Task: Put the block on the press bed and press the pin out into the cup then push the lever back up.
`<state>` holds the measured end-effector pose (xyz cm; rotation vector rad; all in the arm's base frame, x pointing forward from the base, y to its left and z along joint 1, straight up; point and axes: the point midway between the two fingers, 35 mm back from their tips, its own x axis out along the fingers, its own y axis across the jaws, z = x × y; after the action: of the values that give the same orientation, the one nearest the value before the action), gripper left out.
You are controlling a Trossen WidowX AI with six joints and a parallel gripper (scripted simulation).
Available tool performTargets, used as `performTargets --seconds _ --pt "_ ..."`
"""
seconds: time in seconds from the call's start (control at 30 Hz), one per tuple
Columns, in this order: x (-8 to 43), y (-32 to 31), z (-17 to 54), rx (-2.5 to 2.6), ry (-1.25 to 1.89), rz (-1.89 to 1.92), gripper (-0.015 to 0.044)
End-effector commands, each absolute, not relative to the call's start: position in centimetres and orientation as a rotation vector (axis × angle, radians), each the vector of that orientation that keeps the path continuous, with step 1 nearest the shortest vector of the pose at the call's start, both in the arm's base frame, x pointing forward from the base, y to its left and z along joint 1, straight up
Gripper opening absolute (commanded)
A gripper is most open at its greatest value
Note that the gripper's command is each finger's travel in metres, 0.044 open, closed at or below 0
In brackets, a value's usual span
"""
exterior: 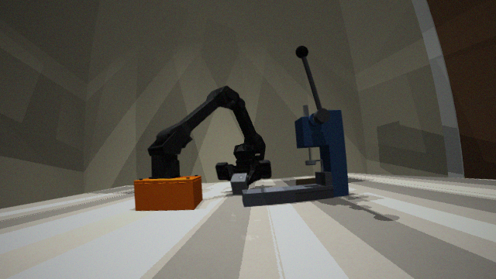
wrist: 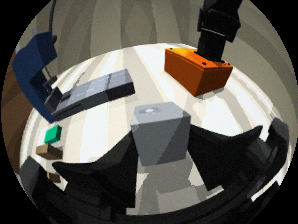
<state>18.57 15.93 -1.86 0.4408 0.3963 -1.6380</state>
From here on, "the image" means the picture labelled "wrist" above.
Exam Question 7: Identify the green flat block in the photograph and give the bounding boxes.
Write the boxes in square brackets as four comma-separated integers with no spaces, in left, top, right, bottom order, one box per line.
[44,124,63,144]

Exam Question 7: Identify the blue arbor press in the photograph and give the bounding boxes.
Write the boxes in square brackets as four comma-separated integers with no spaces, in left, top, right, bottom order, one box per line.
[12,0,134,124]

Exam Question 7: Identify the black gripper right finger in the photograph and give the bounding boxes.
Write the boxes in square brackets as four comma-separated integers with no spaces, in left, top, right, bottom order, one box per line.
[188,124,263,192]

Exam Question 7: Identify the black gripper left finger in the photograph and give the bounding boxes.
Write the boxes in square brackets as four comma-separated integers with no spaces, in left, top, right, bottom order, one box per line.
[52,131,138,209]

